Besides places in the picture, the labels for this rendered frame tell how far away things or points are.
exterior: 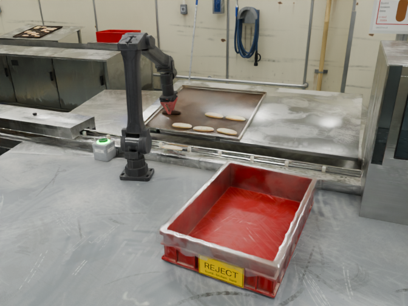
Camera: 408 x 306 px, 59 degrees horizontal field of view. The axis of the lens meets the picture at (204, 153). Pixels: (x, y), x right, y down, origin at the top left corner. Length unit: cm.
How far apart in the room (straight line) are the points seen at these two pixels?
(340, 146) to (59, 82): 376
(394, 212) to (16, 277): 109
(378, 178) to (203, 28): 447
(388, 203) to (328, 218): 18
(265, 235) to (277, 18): 422
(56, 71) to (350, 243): 410
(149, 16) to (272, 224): 491
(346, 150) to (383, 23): 81
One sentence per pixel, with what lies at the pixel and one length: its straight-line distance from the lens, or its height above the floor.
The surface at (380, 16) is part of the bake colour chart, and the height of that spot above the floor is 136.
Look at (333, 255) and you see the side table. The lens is 109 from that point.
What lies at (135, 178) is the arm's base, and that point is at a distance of 142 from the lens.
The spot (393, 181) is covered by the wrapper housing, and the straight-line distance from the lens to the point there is 122.
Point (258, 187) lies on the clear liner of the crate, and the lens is 130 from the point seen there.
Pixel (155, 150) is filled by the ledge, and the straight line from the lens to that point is 157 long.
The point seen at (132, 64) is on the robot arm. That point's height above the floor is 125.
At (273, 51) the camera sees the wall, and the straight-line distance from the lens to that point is 516.
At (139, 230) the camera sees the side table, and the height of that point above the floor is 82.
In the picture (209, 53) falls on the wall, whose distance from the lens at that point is 543.
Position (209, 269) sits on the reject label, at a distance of 95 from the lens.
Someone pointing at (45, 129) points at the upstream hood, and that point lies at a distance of 189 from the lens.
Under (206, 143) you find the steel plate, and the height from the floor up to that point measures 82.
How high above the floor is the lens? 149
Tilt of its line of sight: 24 degrees down
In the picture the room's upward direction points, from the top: 1 degrees counter-clockwise
